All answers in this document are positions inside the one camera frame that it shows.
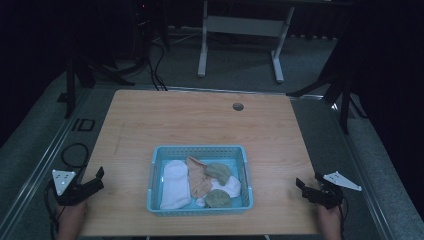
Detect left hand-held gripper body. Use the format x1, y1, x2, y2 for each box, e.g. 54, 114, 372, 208
51, 169, 97, 207

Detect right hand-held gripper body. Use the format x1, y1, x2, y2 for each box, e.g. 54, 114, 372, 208
303, 170, 363, 211

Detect person's right hand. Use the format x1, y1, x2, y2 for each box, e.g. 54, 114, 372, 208
316, 203, 343, 240

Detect person's left hand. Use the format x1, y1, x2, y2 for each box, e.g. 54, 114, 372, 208
55, 201, 89, 240

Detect blue plastic basket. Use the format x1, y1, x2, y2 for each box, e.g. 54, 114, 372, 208
146, 144, 255, 217

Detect crumpled white sock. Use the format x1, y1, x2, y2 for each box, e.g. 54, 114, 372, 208
195, 175, 242, 208

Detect long white sock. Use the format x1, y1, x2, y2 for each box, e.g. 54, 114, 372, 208
159, 159, 192, 211

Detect black metal stand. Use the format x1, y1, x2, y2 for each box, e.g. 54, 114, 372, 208
57, 56, 136, 120
285, 39, 369, 136

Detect green sock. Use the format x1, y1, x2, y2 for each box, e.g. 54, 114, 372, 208
204, 162, 232, 187
203, 188, 233, 209

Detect tan sock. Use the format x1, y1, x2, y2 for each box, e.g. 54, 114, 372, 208
185, 156, 213, 199

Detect dark equipment rack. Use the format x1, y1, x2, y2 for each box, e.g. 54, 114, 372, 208
128, 0, 172, 64

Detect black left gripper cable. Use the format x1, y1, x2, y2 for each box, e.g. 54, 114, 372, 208
44, 142, 90, 240

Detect black floor cables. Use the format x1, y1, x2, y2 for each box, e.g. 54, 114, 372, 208
145, 41, 169, 92

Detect white desk frame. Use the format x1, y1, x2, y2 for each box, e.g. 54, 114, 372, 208
197, 0, 296, 85

